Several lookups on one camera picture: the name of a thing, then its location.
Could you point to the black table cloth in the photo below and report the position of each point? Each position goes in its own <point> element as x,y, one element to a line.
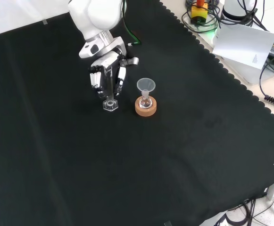
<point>103,153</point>

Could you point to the clear round-bottom flask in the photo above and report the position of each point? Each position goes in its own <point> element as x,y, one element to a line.
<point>145,102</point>

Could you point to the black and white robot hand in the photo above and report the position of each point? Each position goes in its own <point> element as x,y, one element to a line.
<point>103,70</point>

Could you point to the clear graduated cylinder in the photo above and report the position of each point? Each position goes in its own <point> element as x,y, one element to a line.
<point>110,94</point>

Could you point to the pale board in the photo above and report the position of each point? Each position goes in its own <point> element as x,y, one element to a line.
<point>244,46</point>

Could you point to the clear plastic funnel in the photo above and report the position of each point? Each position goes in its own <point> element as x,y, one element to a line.
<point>146,86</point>

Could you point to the yellow stop button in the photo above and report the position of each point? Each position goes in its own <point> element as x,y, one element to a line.
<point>199,13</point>

